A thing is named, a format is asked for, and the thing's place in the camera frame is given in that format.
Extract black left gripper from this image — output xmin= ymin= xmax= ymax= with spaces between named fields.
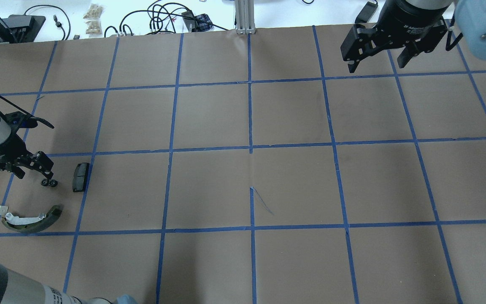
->
xmin=0 ymin=111 xmax=54 ymax=180

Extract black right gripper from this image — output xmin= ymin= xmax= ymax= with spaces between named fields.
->
xmin=340 ymin=0 xmax=448 ymax=73

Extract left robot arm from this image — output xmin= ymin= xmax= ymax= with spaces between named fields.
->
xmin=0 ymin=111 xmax=54 ymax=180

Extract dark brake pad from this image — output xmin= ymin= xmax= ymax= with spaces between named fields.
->
xmin=73 ymin=162 xmax=89 ymax=193

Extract black power adapter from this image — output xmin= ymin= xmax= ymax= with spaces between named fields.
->
xmin=354 ymin=0 xmax=378 ymax=24

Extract olive curved brake shoe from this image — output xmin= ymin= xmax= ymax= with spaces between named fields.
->
xmin=1 ymin=205 xmax=62 ymax=234

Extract bagged small parts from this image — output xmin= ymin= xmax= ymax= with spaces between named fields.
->
xmin=83 ymin=3 xmax=104 ymax=35

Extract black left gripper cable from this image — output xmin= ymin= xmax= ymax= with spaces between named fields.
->
xmin=0 ymin=90 xmax=55 ymax=129

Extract black camera stand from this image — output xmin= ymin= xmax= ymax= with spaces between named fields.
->
xmin=0 ymin=15 xmax=46 ymax=43

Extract aluminium frame post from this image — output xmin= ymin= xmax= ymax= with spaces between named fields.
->
xmin=234 ymin=0 xmax=256 ymax=35

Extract black cable bundle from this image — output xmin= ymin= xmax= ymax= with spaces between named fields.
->
xmin=104 ymin=0 xmax=229 ymax=38

